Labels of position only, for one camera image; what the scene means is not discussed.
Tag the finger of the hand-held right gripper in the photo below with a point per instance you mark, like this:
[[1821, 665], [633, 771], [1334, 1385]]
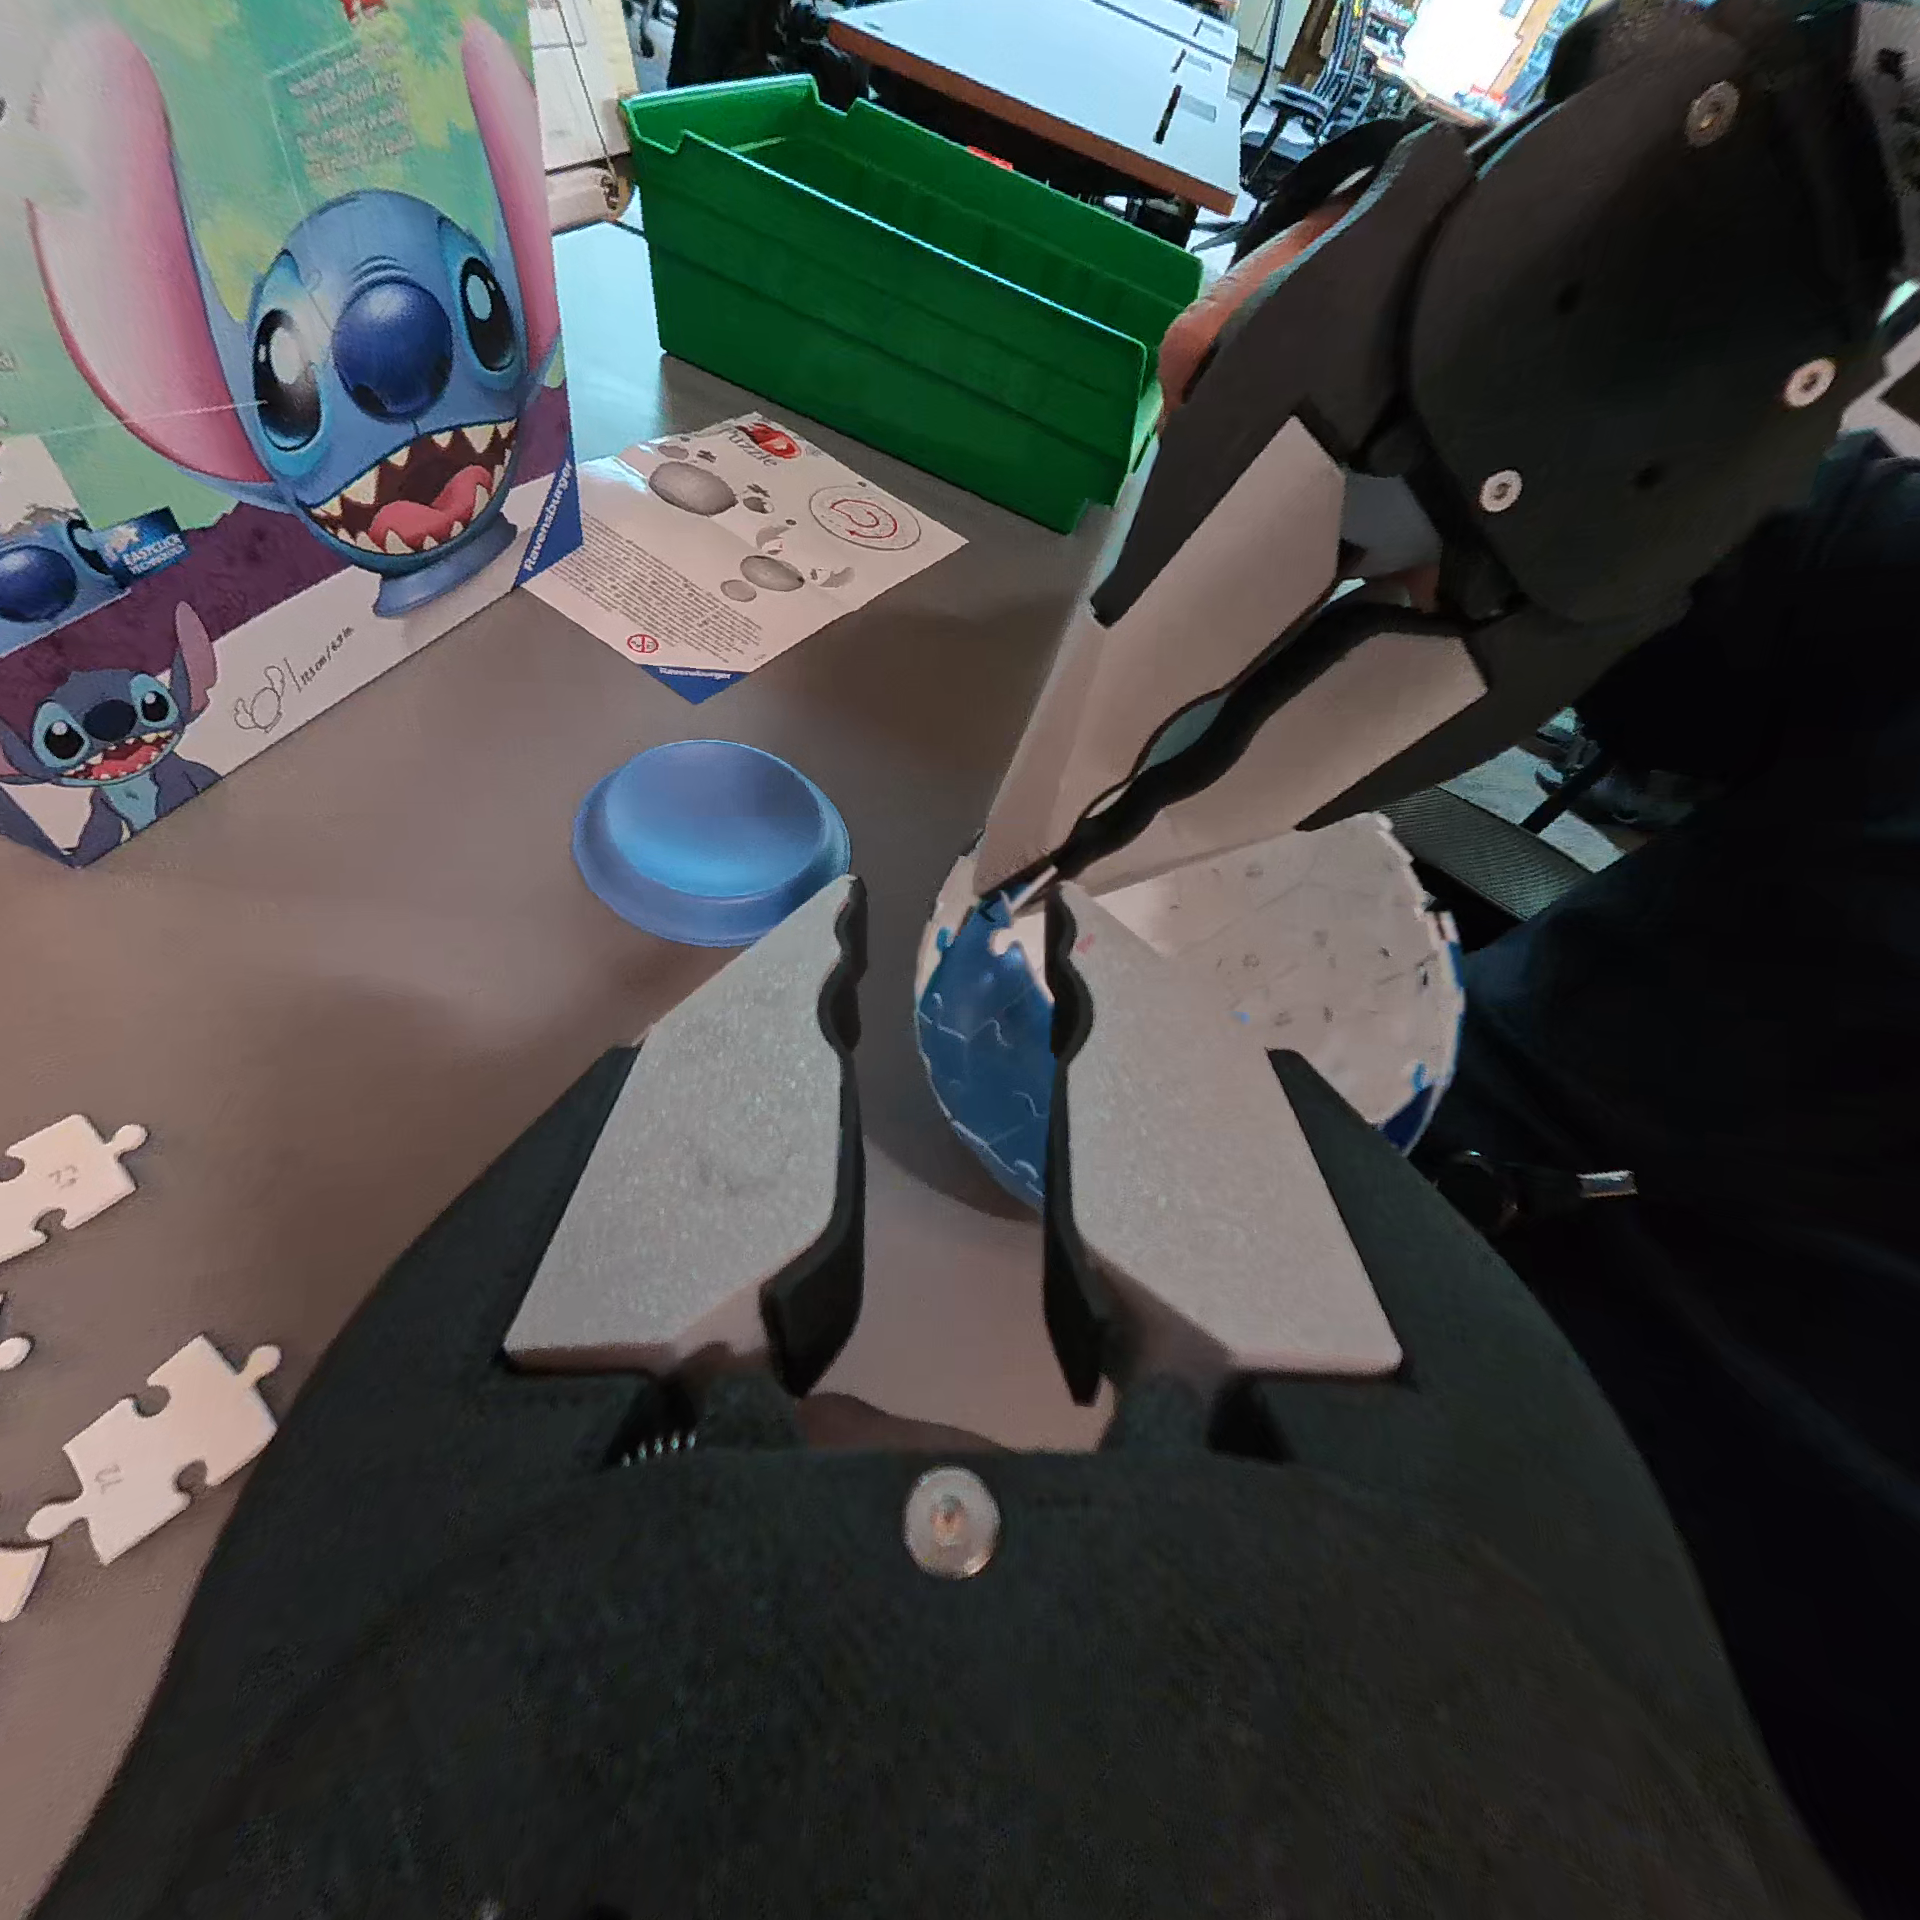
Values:
[[1169, 599], [1350, 720]]

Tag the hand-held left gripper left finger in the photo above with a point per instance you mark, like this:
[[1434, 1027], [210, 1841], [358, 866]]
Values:
[[705, 1186]]

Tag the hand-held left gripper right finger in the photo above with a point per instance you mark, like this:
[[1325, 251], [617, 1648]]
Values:
[[1216, 1201]]

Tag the blue puzzle ball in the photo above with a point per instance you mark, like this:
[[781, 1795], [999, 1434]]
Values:
[[1289, 960]]

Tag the blue plastic ball stand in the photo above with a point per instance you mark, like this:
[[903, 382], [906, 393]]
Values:
[[705, 840]]

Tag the person's right forearm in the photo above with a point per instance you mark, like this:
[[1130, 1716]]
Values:
[[1800, 599]]

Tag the green printed puzzle box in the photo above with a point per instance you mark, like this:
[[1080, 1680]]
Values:
[[226, 452]]

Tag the person's right hand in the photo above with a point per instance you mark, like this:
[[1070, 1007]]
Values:
[[1216, 302]]

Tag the person's left hand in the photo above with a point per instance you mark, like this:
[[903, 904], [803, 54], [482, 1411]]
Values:
[[915, 1422]]

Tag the green plastic bin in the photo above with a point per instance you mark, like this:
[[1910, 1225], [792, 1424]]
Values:
[[900, 332]]

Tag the white instruction sheet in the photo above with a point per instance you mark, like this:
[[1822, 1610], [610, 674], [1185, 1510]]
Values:
[[750, 524]]

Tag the grey background table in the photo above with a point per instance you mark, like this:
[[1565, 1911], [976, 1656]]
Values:
[[1050, 90]]

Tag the person's dark clothing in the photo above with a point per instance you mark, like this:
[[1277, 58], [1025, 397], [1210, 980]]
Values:
[[1726, 1350]]

